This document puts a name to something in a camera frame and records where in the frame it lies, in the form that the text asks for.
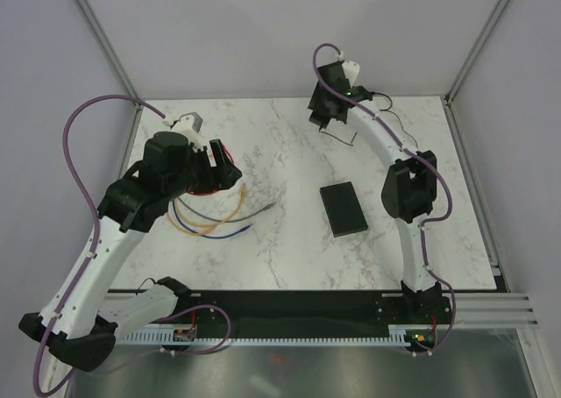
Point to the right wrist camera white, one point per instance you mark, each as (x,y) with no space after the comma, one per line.
(350,68)

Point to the black network switch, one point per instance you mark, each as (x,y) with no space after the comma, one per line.
(343,209)

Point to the aluminium corner post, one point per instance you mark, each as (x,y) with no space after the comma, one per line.
(487,31)
(108,51)

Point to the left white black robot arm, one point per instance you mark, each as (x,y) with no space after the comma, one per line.
(75,326)

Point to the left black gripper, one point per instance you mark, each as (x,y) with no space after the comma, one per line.
(220,177)

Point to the aluminium frame rail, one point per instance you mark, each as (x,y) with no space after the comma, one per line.
(494,311)

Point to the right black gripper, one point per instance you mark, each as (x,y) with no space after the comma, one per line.
(316,103)

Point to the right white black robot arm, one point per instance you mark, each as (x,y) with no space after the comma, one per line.
(410,186)

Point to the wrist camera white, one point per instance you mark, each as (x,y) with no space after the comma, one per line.
(189,125)
(350,68)

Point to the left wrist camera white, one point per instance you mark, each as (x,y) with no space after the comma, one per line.
(189,125)

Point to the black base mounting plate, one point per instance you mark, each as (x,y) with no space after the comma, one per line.
(316,313)

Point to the right aluminium corner post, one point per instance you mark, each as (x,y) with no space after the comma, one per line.
(487,31)

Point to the left aluminium corner post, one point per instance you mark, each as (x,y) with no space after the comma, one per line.
(108,51)

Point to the white slotted cable duct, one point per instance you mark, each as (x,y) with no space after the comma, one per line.
(166,335)

